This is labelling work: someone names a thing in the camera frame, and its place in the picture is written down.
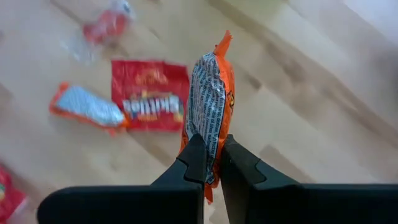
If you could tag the orange Reese's candy pack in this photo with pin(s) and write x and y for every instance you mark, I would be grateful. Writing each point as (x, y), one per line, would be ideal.
(211, 93)
(87, 105)

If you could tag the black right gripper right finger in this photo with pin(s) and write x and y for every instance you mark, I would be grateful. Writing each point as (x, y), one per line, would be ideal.
(311, 205)

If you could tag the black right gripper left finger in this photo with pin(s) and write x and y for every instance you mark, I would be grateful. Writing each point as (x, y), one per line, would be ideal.
(124, 205)

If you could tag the red Skittles candy pack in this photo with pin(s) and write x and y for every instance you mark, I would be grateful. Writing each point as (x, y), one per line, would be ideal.
(149, 93)

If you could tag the red candy in clear wrapper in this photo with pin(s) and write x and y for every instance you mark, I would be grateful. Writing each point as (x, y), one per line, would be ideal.
(9, 193)
(107, 26)

